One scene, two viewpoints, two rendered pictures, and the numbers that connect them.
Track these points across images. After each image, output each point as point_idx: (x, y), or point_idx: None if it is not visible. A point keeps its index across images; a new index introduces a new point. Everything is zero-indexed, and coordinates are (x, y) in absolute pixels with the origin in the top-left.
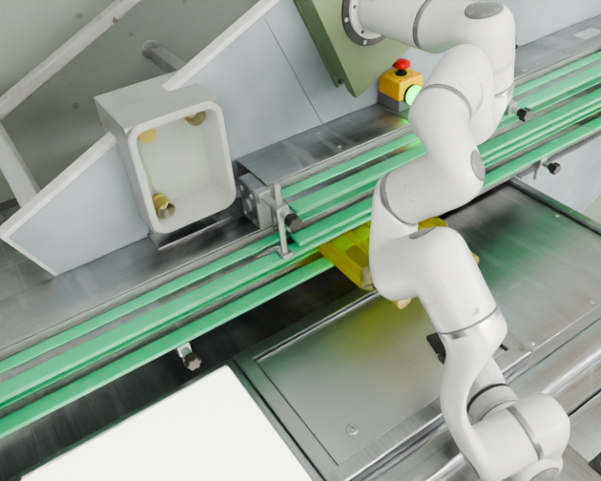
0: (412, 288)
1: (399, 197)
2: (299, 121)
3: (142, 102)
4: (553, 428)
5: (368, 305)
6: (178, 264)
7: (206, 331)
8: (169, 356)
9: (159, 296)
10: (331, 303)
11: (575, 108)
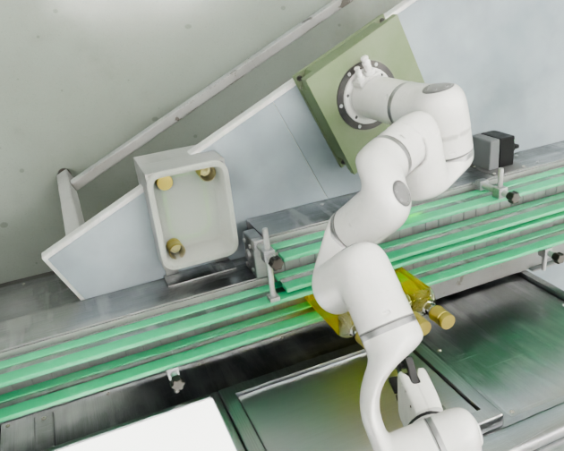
0: (338, 294)
1: (342, 224)
2: (305, 193)
3: (166, 160)
4: (460, 436)
5: (354, 361)
6: (180, 298)
7: (195, 360)
8: (167, 388)
9: (158, 321)
10: (320, 356)
11: None
